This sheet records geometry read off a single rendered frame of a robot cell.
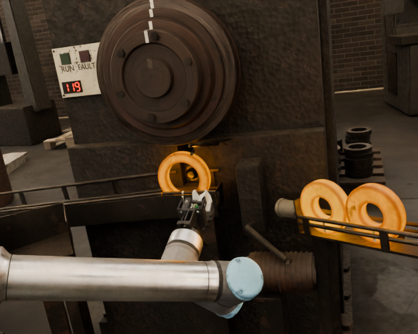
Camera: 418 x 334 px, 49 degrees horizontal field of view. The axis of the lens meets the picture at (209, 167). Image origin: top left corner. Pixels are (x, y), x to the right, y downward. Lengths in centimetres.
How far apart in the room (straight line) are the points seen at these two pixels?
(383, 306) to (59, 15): 176
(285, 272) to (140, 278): 61
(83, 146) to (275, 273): 87
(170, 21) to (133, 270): 78
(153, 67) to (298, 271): 75
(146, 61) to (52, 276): 73
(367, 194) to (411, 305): 104
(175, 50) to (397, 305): 144
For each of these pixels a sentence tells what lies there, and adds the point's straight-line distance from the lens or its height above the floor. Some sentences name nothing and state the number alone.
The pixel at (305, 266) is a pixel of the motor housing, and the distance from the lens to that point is 143.
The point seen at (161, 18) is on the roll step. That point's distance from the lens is 144.
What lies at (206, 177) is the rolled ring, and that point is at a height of 75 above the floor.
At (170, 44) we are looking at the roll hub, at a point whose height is 121.
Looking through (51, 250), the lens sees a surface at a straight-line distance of 162.
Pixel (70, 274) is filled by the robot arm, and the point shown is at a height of 82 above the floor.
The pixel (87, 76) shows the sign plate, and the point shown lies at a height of 113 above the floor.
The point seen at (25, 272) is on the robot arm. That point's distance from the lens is 93.
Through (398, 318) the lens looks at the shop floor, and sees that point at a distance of 212.
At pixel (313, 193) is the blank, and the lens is 133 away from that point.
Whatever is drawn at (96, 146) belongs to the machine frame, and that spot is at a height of 87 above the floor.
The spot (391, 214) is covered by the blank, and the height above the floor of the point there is 74.
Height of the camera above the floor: 123
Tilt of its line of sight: 17 degrees down
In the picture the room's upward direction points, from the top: 8 degrees counter-clockwise
